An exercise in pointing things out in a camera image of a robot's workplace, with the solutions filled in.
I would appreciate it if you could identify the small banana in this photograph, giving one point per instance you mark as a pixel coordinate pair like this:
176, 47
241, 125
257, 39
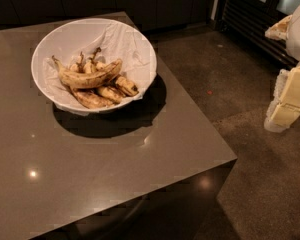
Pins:
110, 93
127, 86

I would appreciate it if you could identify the white bowl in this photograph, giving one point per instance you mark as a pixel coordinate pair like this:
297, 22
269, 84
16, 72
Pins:
116, 40

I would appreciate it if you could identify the back banana with stem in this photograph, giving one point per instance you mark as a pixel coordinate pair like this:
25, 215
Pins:
92, 65

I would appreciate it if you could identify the bottom left banana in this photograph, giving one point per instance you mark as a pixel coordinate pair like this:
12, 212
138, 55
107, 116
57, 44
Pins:
91, 100

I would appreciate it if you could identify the large top banana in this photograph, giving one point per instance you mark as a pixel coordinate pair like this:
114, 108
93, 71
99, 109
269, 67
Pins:
87, 80

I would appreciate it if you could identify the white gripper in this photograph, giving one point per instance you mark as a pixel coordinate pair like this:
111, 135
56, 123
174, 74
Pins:
299, 34

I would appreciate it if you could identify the middle small banana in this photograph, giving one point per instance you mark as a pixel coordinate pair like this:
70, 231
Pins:
110, 93

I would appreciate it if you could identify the white paper liner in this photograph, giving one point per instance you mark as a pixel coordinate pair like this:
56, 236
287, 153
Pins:
93, 66

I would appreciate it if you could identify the right small banana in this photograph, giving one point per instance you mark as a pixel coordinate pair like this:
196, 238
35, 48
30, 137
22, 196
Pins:
127, 86

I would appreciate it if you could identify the back left banana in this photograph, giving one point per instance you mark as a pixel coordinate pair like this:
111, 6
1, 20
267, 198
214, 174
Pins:
77, 66

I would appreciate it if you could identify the dark cabinet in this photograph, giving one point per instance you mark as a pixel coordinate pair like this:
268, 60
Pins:
146, 14

